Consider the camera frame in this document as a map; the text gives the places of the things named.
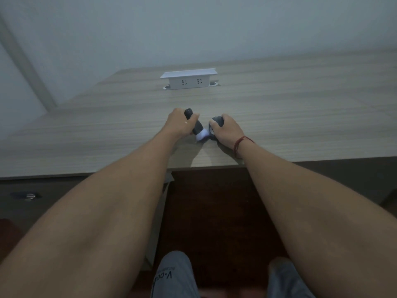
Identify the person's right hand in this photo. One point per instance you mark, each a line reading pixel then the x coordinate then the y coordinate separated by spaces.
pixel 225 130

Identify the person's left hand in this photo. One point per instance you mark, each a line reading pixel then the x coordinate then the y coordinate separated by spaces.
pixel 176 124

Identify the person's left thumb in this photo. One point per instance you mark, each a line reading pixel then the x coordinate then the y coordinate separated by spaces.
pixel 193 120

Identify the person's right thumb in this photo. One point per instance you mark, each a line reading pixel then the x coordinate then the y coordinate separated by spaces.
pixel 212 127

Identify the dark grey white-toed sock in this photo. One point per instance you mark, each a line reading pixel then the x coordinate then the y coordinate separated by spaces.
pixel 198 128

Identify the person's left forearm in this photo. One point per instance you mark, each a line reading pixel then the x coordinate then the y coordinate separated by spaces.
pixel 102 211

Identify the person's right forearm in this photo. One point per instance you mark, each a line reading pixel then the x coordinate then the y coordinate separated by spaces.
pixel 313 220

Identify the white pop-up power socket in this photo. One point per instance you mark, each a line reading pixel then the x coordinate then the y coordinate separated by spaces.
pixel 189 81

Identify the grey desk support panel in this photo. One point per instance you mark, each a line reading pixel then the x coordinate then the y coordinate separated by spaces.
pixel 158 214

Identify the person's left leg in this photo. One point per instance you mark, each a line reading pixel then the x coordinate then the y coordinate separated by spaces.
pixel 175 276

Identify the person's leg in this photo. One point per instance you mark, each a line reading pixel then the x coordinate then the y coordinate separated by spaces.
pixel 283 280
pixel 175 276

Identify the dark desk drawer front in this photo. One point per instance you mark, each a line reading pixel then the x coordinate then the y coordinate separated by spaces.
pixel 46 189

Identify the person's right leg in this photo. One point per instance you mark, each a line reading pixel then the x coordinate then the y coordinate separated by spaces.
pixel 283 280

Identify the silver drawer lock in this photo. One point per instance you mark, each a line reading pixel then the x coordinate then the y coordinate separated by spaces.
pixel 29 196

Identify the grey wall trim strip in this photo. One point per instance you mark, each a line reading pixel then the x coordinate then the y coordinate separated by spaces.
pixel 28 68

